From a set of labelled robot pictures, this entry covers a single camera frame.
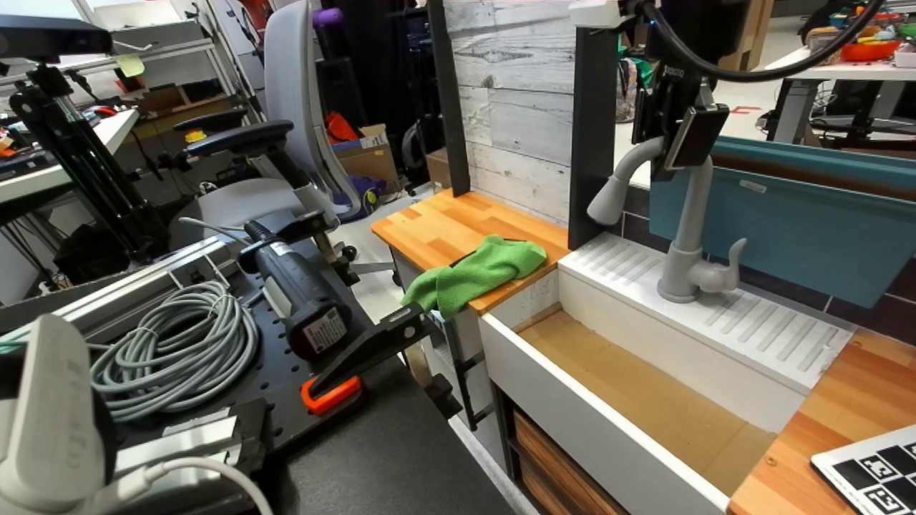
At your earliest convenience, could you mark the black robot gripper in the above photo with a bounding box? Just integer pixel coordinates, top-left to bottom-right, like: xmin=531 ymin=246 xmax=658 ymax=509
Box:
xmin=632 ymin=66 xmax=731 ymax=175

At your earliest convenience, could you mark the grey tap faucet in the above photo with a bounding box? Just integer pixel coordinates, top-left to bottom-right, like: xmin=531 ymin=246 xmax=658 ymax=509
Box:
xmin=587 ymin=138 xmax=747 ymax=303

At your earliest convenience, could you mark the grey wood backdrop panel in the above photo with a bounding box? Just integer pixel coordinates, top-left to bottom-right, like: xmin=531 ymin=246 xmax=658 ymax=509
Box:
xmin=444 ymin=0 xmax=575 ymax=226

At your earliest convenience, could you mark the green cloth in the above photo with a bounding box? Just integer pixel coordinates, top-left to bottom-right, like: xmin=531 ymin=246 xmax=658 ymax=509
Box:
xmin=405 ymin=235 xmax=547 ymax=316

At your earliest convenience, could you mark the white sink basin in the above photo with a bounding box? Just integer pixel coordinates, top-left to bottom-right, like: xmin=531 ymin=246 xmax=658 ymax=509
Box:
xmin=481 ymin=235 xmax=854 ymax=515

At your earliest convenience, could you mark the grey office chair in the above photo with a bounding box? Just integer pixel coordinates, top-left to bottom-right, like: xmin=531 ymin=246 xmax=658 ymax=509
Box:
xmin=170 ymin=0 xmax=368 ymax=251

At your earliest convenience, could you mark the checkerboard calibration board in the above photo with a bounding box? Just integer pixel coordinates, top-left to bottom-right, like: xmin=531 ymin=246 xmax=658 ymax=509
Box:
xmin=811 ymin=434 xmax=916 ymax=515

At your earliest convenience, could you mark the black vertical frame post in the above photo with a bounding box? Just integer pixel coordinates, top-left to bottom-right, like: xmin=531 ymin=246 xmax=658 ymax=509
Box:
xmin=568 ymin=26 xmax=618 ymax=248

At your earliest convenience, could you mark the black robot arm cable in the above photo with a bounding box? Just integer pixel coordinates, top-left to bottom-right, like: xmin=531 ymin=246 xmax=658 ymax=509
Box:
xmin=637 ymin=0 xmax=890 ymax=86

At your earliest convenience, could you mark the black clamp orange handle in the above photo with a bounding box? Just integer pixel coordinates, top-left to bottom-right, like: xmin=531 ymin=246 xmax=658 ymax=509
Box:
xmin=242 ymin=208 xmax=452 ymax=418

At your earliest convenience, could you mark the coiled grey cable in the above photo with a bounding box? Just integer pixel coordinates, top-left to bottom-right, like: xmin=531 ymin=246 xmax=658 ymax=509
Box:
xmin=86 ymin=276 xmax=265 ymax=425

